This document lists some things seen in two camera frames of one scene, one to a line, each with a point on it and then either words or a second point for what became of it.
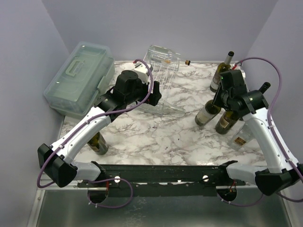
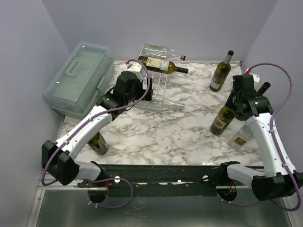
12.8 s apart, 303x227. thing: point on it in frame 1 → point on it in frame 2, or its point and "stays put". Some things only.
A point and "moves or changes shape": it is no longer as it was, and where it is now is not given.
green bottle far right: (259, 93) stays put
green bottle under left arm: (98, 144) stays put
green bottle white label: (203, 116) → (162, 65)
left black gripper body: (140, 94) stays put
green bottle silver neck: (223, 67) stays put
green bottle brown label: (227, 120) moves or changes shape
